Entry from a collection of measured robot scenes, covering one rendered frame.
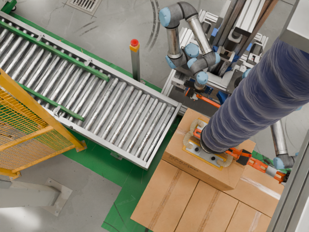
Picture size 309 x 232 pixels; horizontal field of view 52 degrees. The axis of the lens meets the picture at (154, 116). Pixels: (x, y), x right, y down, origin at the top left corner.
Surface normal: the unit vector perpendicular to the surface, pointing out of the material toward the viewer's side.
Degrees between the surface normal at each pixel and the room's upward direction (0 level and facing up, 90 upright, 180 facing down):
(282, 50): 78
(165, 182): 0
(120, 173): 0
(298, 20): 0
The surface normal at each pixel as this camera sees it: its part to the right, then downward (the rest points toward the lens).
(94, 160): 0.03, -0.25
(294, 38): -0.47, 0.85
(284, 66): -0.86, 0.37
